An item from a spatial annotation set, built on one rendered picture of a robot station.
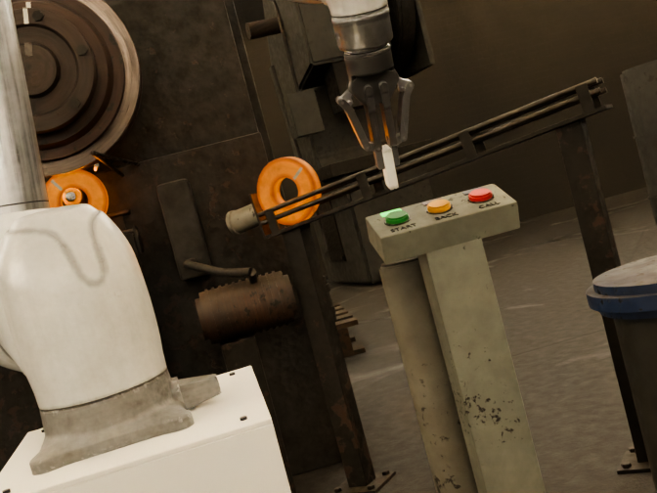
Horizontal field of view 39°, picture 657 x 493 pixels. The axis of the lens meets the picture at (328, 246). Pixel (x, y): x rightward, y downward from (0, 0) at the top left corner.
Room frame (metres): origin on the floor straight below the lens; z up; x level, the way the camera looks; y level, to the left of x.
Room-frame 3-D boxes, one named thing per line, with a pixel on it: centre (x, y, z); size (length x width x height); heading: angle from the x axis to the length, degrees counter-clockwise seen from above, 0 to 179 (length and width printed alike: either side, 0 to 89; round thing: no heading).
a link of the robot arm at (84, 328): (1.08, 0.31, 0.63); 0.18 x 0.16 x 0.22; 34
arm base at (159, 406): (1.08, 0.28, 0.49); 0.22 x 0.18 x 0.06; 100
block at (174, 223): (2.25, 0.33, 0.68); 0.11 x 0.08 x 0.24; 7
